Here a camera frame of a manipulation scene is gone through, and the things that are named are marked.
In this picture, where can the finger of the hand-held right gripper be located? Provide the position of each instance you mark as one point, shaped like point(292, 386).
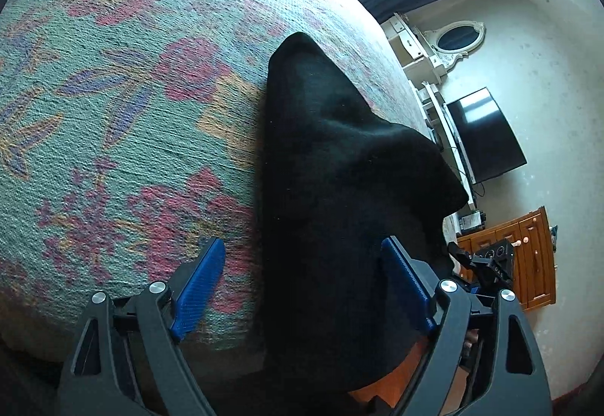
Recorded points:
point(460, 255)

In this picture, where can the black television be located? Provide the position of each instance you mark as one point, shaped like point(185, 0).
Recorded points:
point(486, 135)

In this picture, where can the white television stand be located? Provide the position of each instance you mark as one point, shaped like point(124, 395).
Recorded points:
point(448, 133)

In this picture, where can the small grey device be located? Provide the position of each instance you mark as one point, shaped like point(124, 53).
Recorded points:
point(472, 220)

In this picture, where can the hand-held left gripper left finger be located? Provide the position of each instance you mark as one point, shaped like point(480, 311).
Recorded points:
point(198, 288)

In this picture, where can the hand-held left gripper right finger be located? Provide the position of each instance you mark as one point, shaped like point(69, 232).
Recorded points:
point(406, 284)

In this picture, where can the black pants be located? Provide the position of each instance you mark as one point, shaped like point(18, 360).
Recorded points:
point(339, 189)

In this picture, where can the white dresser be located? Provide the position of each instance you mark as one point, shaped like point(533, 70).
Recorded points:
point(406, 41)

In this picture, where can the floral knitted blanket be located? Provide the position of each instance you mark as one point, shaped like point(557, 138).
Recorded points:
point(118, 114)

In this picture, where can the oval white-framed mirror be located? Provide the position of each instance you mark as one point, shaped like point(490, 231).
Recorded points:
point(458, 37)

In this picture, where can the wooden cabinet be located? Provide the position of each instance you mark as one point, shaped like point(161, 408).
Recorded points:
point(533, 255)

